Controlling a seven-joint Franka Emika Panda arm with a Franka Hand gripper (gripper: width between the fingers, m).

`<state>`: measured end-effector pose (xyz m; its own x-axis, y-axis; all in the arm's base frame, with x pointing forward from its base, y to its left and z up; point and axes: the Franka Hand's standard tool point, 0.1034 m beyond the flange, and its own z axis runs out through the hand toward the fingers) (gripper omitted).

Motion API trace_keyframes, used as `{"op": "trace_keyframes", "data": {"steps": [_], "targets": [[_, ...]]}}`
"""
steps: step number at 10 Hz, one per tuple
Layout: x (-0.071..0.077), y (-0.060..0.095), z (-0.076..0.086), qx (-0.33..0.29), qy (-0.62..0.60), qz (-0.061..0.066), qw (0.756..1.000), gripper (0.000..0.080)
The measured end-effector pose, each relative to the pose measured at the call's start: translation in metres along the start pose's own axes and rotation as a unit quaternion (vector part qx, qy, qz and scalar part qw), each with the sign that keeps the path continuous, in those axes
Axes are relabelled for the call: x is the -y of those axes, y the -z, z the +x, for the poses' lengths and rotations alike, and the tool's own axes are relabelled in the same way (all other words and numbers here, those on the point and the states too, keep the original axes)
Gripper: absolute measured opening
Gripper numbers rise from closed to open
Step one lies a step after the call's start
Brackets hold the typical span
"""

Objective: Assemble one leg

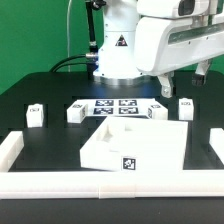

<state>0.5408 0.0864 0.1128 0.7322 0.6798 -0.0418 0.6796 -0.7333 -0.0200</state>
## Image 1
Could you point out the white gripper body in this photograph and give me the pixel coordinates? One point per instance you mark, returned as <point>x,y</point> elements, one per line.
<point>163,45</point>

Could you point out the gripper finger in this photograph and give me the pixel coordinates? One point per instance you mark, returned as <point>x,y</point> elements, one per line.
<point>166,85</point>
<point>200,75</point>

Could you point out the white square table top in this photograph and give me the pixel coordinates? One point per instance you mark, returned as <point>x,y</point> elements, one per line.
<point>136,144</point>

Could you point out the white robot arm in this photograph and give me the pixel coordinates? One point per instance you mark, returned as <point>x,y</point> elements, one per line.
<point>115,61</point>

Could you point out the AprilTag base sheet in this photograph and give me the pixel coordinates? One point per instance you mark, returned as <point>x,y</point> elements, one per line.
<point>116,107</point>

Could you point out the white U-shaped obstacle fence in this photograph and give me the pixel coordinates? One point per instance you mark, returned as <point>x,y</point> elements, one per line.
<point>101,185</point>

